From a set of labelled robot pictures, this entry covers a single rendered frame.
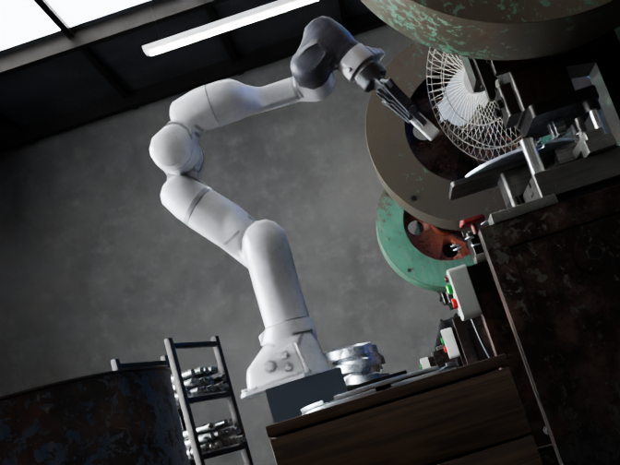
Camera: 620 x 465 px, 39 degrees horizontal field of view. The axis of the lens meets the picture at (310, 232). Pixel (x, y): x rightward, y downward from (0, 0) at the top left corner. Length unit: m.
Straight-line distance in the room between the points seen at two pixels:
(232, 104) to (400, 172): 1.46
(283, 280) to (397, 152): 1.56
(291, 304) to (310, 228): 6.87
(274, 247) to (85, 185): 7.66
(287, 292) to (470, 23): 0.75
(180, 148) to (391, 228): 3.22
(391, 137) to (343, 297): 5.32
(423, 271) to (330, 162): 4.06
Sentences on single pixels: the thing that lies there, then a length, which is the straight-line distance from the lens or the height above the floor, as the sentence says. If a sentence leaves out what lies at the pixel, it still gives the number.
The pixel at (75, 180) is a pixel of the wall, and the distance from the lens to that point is 9.67.
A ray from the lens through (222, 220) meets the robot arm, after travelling 2.10.
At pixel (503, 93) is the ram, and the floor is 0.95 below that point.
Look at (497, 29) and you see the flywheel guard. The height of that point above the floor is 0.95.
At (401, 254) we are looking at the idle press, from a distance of 5.17.
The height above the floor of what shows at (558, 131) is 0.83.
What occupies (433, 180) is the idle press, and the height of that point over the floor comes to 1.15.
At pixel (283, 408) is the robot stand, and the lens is 1.99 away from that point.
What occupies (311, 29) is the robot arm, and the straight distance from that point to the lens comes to 2.19.
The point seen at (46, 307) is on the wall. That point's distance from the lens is 9.51.
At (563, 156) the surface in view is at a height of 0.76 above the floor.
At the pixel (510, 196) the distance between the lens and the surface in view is 2.08.
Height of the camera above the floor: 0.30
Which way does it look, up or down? 13 degrees up
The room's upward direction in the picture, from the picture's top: 17 degrees counter-clockwise
